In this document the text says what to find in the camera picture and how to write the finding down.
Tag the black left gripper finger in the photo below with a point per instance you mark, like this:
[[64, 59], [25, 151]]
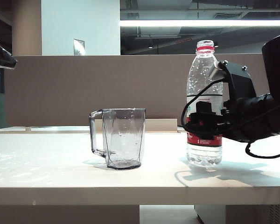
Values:
[[1, 58]]

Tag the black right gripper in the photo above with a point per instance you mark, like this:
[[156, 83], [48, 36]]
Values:
[[238, 121]]

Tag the clear red-label water bottle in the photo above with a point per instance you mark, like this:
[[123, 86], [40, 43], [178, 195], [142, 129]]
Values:
[[204, 151]]

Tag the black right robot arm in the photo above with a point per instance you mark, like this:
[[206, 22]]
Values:
[[277, 70]]

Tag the transparent grey plastic mug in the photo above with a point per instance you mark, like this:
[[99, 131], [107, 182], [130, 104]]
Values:
[[123, 144]]

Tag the brown desk partition panel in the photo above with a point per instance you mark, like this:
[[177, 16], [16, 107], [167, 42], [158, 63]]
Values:
[[60, 93]]

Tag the white ceiling light strip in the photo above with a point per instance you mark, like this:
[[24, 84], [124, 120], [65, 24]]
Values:
[[177, 23]]

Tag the beige table leg panel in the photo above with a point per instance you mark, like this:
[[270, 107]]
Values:
[[60, 214]]

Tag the beige partition foot bracket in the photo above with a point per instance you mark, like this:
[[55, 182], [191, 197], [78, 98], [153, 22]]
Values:
[[28, 128]]

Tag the silver wall plate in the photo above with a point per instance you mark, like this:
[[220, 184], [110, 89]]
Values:
[[79, 47]]

